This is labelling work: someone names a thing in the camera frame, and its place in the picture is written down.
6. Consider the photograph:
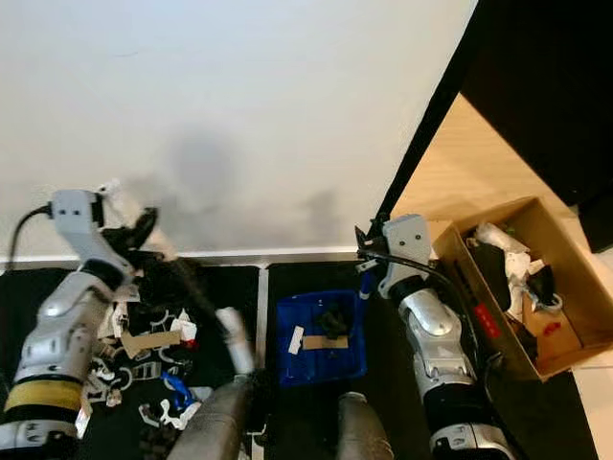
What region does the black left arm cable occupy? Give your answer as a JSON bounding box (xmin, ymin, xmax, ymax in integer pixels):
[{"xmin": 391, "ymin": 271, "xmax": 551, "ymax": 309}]
[{"xmin": 10, "ymin": 203, "xmax": 55, "ymax": 265}]

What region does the black and white hand brush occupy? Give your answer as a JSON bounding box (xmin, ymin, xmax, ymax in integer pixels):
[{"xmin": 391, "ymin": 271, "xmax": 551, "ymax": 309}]
[{"xmin": 165, "ymin": 257, "xmax": 258, "ymax": 378}]

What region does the blue plastic dustpan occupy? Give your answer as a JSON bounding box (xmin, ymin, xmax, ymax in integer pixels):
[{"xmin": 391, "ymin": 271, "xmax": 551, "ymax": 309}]
[{"xmin": 276, "ymin": 259, "xmax": 380, "ymax": 387}]

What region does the black crumpled scrap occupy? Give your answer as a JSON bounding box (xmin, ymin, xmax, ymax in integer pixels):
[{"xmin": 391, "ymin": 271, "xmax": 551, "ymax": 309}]
[{"xmin": 315, "ymin": 304, "xmax": 354, "ymax": 337}]

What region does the grey left robot leg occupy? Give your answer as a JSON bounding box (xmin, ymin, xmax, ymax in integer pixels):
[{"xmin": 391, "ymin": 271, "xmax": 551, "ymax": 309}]
[{"xmin": 167, "ymin": 376, "xmax": 256, "ymax": 460}]

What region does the grey right robot leg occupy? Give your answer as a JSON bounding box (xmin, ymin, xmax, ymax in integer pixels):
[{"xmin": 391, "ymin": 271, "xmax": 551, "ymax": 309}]
[{"xmin": 336, "ymin": 393, "xmax": 396, "ymax": 460}]

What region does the brown cardboard strip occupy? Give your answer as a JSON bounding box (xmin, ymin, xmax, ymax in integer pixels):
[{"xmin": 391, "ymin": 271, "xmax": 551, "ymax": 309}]
[{"xmin": 302, "ymin": 335, "xmax": 350, "ymax": 351}]

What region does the torn brown cardboard piece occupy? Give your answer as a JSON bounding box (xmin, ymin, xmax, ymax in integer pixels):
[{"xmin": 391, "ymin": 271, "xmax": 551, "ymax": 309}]
[{"xmin": 119, "ymin": 329, "xmax": 182, "ymax": 358}]

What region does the grey robot leg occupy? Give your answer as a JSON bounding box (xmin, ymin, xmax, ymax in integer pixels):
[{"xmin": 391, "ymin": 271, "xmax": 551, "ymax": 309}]
[
  {"xmin": 336, "ymin": 393, "xmax": 396, "ymax": 460},
  {"xmin": 167, "ymin": 376, "xmax": 256, "ymax": 460}
]

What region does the white crumpled paper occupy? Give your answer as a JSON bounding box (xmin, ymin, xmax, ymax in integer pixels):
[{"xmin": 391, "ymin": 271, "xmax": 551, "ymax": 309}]
[{"xmin": 473, "ymin": 222, "xmax": 534, "ymax": 289}]

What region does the black door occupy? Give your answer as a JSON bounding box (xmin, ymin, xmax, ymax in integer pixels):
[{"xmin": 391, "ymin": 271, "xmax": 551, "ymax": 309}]
[{"xmin": 374, "ymin": 0, "xmax": 613, "ymax": 256}]

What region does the brown cardboard box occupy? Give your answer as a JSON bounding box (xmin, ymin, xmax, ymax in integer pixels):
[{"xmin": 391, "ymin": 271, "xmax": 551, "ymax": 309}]
[{"xmin": 426, "ymin": 196, "xmax": 613, "ymax": 382}]

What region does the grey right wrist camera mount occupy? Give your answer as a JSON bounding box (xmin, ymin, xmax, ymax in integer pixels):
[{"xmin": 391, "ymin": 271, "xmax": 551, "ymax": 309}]
[{"xmin": 378, "ymin": 214, "xmax": 435, "ymax": 301}]

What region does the blue plastic scrap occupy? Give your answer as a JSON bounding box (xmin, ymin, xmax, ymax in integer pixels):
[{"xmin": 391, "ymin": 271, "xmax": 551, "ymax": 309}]
[{"xmin": 160, "ymin": 373, "xmax": 193, "ymax": 412}]

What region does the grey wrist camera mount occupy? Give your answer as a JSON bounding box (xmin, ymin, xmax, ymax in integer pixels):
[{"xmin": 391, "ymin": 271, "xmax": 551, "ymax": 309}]
[
  {"xmin": 50, "ymin": 189, "xmax": 139, "ymax": 285},
  {"xmin": 378, "ymin": 214, "xmax": 435, "ymax": 301}
]

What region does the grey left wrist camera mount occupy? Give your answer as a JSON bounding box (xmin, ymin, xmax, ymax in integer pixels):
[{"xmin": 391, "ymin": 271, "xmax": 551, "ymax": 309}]
[{"xmin": 50, "ymin": 189, "xmax": 139, "ymax": 285}]

